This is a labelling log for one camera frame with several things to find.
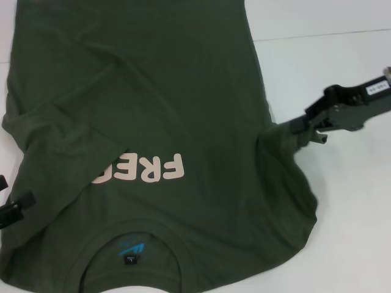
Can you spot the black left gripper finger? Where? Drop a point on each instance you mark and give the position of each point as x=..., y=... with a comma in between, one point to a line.
x=28, y=200
x=3, y=183

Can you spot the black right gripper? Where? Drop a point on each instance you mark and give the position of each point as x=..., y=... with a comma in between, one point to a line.
x=357, y=103

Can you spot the dark green FREE t-shirt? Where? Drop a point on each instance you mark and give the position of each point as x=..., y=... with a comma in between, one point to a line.
x=137, y=107

